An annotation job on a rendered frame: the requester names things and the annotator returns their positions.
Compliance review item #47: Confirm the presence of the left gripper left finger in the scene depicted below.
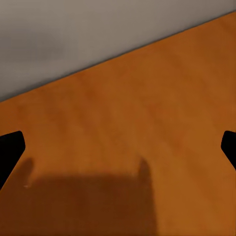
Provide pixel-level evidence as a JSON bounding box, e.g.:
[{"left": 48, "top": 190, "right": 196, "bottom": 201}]
[{"left": 0, "top": 131, "right": 26, "bottom": 190}]

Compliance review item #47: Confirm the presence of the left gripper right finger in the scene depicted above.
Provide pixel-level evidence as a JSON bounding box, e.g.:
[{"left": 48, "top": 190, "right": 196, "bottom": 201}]
[{"left": 221, "top": 130, "right": 236, "bottom": 169}]

